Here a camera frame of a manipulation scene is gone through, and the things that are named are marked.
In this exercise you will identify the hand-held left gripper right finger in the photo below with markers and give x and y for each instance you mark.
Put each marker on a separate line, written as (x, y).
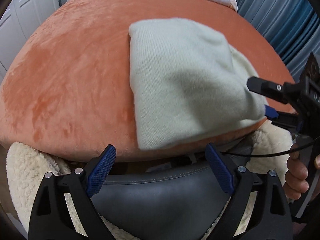
(220, 172)

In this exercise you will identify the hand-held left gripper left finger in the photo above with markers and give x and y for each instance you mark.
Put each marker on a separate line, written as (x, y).
(101, 172)

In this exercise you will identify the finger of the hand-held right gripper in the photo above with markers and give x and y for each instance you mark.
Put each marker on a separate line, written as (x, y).
(270, 88)
(271, 112)

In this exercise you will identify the cream knit cardigan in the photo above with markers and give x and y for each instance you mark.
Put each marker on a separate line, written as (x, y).
(180, 80)

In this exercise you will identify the person's right hand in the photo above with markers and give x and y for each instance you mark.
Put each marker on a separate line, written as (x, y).
(296, 177)

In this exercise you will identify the black leather seat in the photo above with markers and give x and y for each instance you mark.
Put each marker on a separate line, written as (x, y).
(160, 200)

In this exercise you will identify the blue pleated curtain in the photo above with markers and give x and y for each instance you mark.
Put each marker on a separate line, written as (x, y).
(282, 17)

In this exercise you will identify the cream fluffy rug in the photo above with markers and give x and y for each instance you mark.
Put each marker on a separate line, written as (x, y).
(22, 167)

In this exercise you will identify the orange plush blanket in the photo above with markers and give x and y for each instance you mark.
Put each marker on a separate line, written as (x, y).
(70, 80)

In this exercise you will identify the white wardrobe doors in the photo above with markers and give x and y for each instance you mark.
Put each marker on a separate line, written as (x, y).
(27, 10)

